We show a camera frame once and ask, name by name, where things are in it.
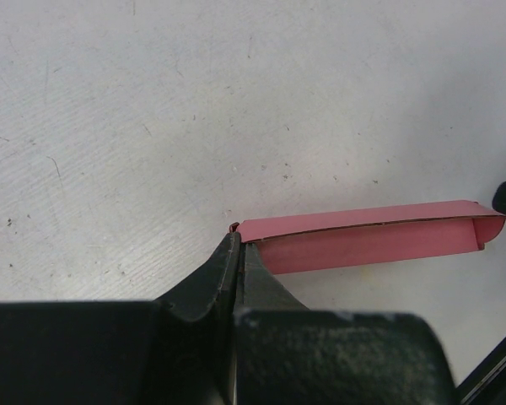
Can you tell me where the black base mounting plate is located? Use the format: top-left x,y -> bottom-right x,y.
457,337 -> 506,405

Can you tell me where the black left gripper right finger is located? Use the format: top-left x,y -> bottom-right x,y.
234,244 -> 457,404

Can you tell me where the pink paper box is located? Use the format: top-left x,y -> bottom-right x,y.
233,200 -> 506,274

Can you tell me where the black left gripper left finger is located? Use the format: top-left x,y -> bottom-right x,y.
0,232 -> 241,404

